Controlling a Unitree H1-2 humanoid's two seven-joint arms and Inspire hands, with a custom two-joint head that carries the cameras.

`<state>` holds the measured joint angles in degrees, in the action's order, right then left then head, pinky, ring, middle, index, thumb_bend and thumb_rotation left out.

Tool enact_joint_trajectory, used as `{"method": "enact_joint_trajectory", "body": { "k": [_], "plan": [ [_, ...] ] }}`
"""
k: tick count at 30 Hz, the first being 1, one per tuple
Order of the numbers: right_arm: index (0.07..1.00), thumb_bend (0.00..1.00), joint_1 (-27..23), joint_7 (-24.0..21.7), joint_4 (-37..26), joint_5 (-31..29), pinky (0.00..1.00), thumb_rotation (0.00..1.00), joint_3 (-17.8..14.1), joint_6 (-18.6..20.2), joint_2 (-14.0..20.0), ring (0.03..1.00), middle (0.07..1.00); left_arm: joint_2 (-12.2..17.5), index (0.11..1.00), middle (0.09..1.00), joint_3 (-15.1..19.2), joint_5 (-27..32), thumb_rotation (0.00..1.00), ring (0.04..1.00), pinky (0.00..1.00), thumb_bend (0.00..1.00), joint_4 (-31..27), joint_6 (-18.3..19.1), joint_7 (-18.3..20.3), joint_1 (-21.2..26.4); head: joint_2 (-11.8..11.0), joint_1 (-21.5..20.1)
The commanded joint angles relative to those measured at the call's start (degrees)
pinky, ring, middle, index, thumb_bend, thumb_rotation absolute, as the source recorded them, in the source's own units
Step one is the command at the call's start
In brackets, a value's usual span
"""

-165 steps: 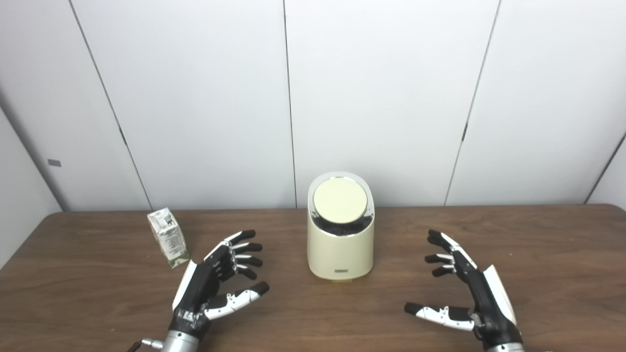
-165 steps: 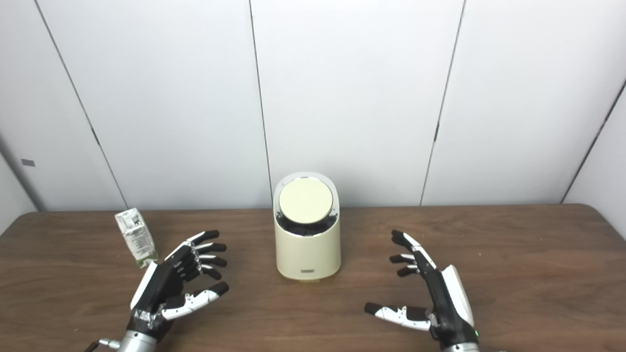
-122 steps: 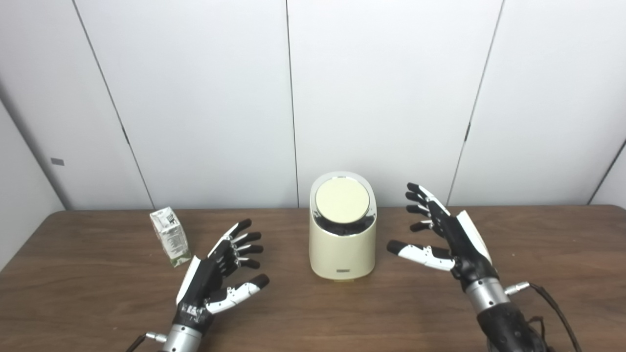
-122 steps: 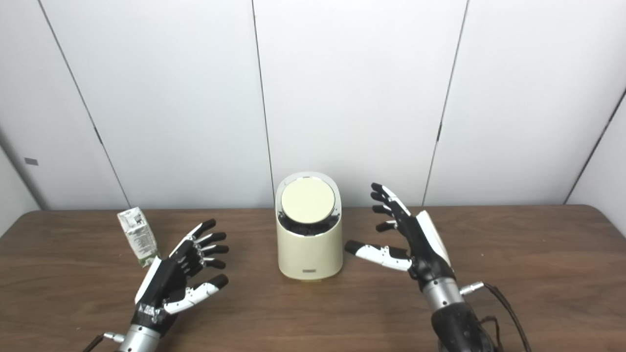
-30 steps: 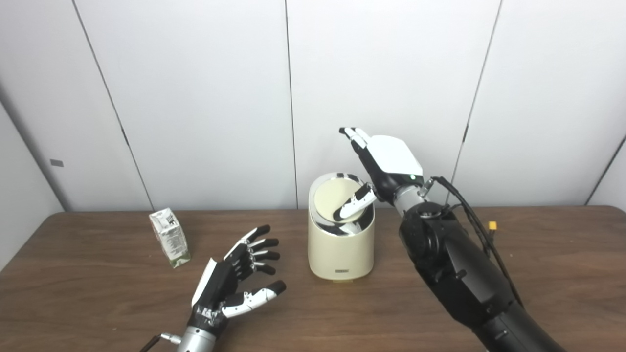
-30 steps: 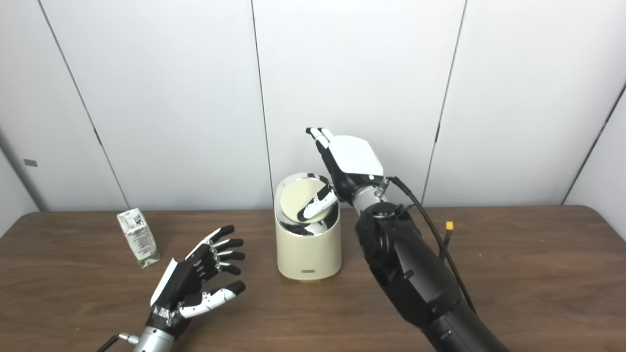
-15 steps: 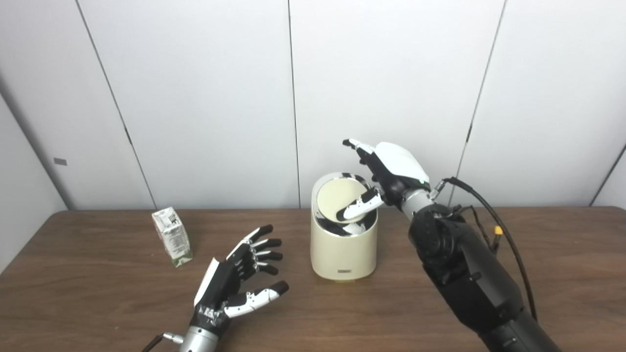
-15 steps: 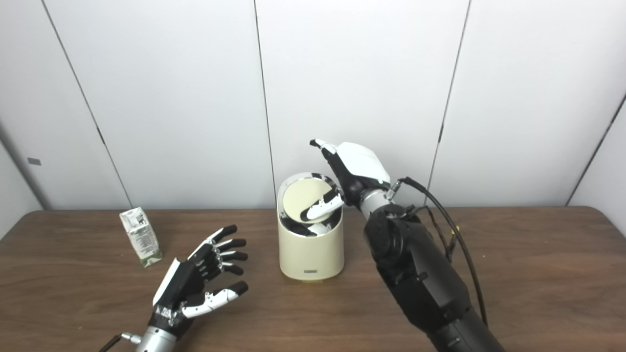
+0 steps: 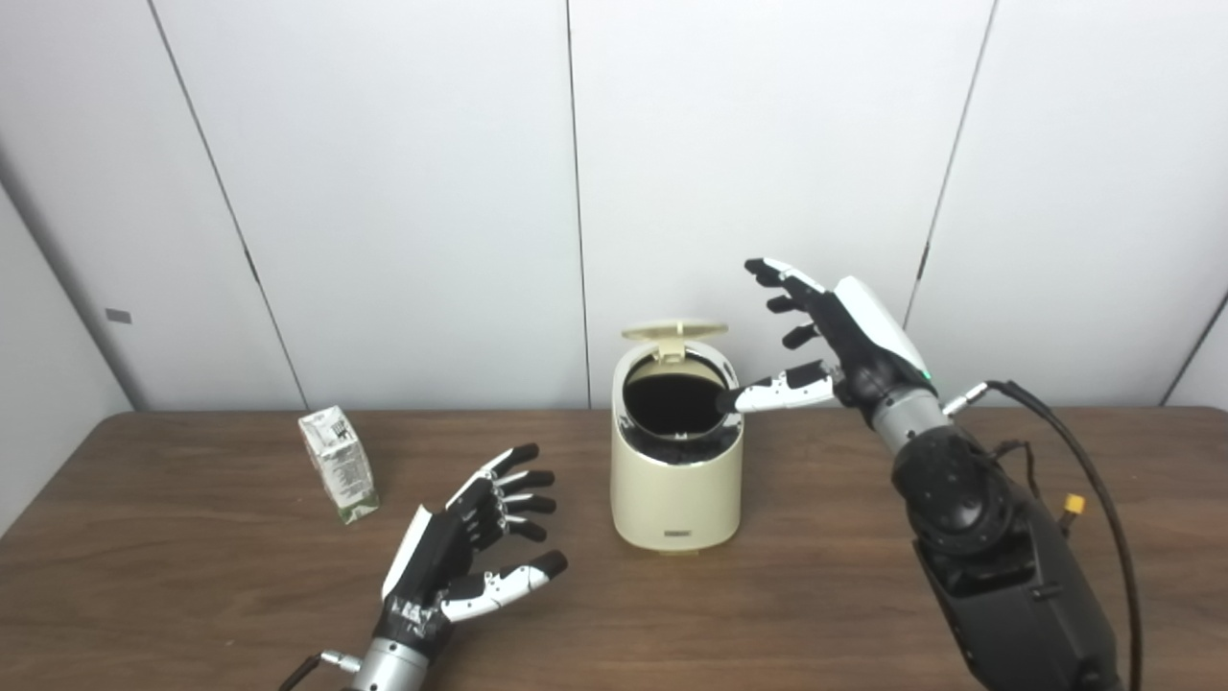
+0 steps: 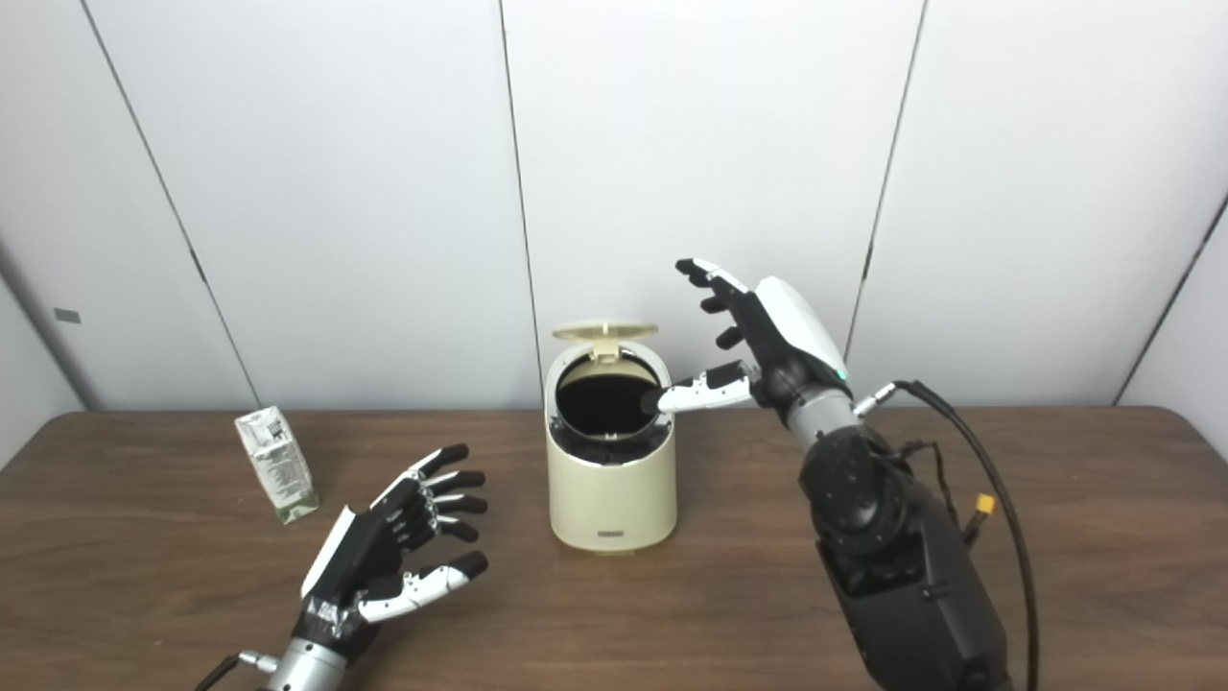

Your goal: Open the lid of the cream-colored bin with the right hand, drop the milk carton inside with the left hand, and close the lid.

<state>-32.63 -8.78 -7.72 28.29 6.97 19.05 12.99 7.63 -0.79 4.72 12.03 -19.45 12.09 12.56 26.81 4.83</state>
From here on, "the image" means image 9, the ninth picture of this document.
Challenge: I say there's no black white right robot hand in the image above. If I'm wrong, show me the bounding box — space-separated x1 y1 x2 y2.
718 257 939 428

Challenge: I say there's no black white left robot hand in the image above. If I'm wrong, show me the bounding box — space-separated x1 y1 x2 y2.
372 443 569 663

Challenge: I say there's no white green milk carton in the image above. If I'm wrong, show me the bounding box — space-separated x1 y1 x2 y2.
297 406 381 525

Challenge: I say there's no cream round bin lid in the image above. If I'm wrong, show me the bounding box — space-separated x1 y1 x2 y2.
621 320 729 364

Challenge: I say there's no cream-colored bin body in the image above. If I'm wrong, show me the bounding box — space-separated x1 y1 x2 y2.
610 338 745 555

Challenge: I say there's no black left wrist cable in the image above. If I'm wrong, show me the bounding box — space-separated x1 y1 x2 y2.
278 650 364 691

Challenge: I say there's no thin black arm wire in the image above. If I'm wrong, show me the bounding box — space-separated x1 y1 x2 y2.
993 440 1045 500

